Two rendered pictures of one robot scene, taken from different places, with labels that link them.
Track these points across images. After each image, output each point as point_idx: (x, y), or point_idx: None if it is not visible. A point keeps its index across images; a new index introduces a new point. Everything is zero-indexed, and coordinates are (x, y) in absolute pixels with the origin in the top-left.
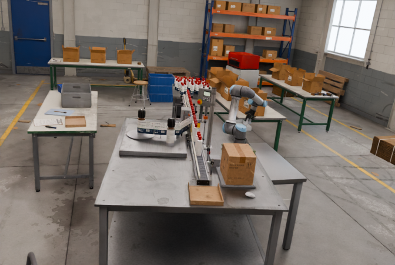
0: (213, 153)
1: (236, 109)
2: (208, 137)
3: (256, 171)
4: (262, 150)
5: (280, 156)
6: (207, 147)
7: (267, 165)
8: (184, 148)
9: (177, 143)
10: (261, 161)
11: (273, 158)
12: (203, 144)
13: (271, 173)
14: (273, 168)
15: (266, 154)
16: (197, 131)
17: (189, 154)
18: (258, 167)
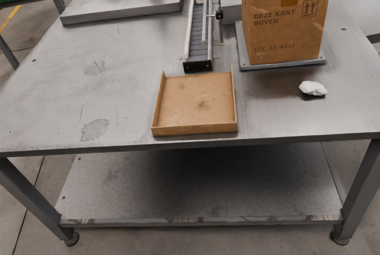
0: None
1: None
2: None
3: (327, 19)
4: None
5: None
6: None
7: (352, 1)
8: None
9: None
10: None
11: None
12: None
13: (363, 17)
14: (366, 4)
15: None
16: None
17: (188, 2)
18: (332, 7)
